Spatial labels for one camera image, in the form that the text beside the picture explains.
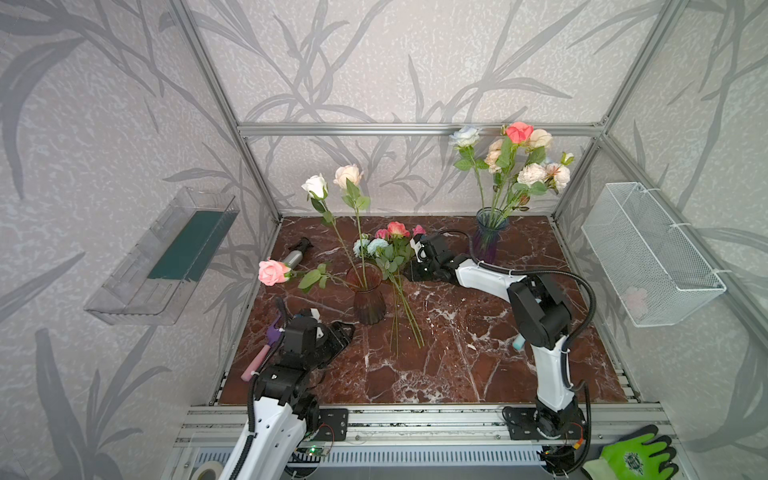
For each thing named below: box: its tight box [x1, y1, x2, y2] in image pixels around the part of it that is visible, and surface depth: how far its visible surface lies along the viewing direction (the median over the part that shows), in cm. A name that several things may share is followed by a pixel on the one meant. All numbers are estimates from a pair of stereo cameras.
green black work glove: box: [581, 425, 679, 480], surface depth 69 cm
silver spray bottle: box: [282, 237, 314, 269], surface depth 107 cm
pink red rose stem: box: [494, 122, 534, 217], surface depth 83 cm
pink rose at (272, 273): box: [258, 257, 359, 294], surface depth 59 cm
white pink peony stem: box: [504, 152, 575, 222], surface depth 80 cm
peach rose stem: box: [484, 138, 504, 211], surface depth 88 cm
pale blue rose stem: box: [449, 126, 489, 211], surface depth 86 cm
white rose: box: [301, 174, 364, 289], surface depth 71 cm
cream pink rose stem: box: [524, 128, 553, 167], surface depth 83 cm
